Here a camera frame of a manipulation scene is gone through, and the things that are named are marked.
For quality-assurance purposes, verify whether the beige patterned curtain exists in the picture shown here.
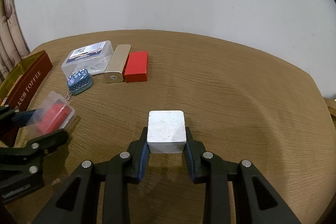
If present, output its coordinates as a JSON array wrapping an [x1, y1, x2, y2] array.
[[0, 0, 30, 79]]

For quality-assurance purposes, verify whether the clear plastic floss box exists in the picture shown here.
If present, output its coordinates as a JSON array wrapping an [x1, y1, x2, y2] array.
[[62, 40, 114, 78]]

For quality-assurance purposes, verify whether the clear case with red insert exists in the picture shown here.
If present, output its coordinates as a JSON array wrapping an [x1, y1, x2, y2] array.
[[27, 91, 76, 140]]

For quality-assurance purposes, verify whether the blue patterned keychain case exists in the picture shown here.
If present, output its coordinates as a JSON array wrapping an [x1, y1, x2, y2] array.
[[66, 69, 93, 101]]

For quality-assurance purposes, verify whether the red rectangular block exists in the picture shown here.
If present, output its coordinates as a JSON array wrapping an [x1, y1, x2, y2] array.
[[124, 51, 148, 83]]

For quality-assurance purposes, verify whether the tan object at table edge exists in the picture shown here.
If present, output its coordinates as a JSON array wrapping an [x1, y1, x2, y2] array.
[[324, 98, 336, 118]]

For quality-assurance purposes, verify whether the white cube with zigzag side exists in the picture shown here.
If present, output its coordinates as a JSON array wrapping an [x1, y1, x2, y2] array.
[[147, 110, 186, 154]]

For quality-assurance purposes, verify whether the silver gold metal bar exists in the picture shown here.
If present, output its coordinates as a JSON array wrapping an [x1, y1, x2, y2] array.
[[104, 44, 131, 84]]

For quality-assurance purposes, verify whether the gold red toffee tin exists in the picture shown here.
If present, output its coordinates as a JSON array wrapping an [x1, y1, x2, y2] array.
[[1, 51, 53, 111]]

